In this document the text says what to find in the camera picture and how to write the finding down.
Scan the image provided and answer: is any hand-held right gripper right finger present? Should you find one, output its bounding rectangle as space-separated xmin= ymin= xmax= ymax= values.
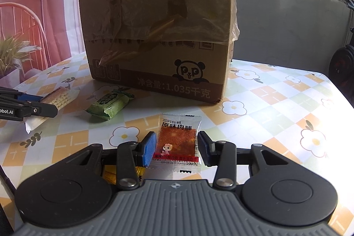
xmin=197 ymin=130 xmax=291 ymax=190

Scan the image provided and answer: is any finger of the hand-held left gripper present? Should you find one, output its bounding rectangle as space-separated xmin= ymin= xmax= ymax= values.
xmin=13 ymin=101 xmax=59 ymax=119
xmin=0 ymin=88 xmax=44 ymax=104

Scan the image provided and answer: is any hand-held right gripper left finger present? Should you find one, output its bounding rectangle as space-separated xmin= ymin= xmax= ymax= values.
xmin=66 ymin=130 xmax=158 ymax=191

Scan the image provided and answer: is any clear cracker packet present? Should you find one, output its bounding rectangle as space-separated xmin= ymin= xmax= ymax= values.
xmin=24 ymin=87 xmax=78 ymax=134

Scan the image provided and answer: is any clear meat jerky packet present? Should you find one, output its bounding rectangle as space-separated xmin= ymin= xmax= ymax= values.
xmin=148 ymin=113 xmax=202 ymax=174

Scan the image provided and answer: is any brown cardboard box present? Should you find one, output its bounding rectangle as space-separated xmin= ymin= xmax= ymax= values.
xmin=78 ymin=0 xmax=240 ymax=107

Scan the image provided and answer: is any small yellow snack packet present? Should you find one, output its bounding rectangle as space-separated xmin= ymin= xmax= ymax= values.
xmin=102 ymin=165 xmax=144 ymax=186

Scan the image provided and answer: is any light green snack packet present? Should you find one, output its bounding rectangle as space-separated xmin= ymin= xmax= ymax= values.
xmin=84 ymin=88 xmax=135 ymax=121

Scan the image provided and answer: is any printed pink curtain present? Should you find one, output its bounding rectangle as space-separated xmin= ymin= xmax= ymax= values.
xmin=0 ymin=0 xmax=123 ymax=82

